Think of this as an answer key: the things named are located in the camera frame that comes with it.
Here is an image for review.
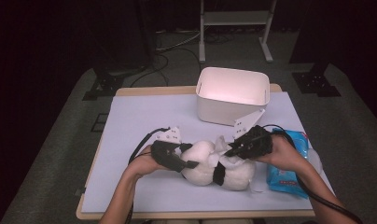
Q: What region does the blue wet wipe packet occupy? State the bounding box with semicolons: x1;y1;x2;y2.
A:
265;128;311;200

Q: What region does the panda plush toy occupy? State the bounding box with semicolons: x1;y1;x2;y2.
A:
178;139;258;191

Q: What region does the black floor cable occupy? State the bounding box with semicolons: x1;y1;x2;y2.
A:
129;46;203;88

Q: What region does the white wet wipe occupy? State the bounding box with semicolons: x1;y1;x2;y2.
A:
214;134;237;155

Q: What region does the person's left hand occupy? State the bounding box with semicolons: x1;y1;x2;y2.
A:
130;144;170;179

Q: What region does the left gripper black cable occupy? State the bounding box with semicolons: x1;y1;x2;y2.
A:
124;126;172;224

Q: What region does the white metal stand frame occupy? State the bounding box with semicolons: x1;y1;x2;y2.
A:
199;0;278;64

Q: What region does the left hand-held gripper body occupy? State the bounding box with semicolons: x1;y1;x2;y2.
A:
149;125;185;173

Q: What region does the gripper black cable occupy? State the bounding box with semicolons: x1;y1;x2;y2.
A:
262;124;363;224
124;126;172;224

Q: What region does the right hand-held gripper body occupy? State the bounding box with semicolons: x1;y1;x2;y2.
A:
232;108;274;161

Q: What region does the black floor stand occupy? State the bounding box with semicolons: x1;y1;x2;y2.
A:
288;0;342;98
82;0;157;101

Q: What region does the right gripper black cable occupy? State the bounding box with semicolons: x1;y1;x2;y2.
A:
262;124;363;224

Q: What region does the white floor cable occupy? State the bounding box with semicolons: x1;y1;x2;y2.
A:
155;29;203;52

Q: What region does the dark floor hatch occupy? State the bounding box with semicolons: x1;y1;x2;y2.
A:
91;113;110;133

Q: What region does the wooden table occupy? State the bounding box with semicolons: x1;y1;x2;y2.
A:
76;83;335;220

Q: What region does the white plastic bin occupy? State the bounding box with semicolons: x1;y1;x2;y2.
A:
195;66;271;127

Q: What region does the person's right hand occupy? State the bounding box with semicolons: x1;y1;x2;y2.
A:
255;134;306;174

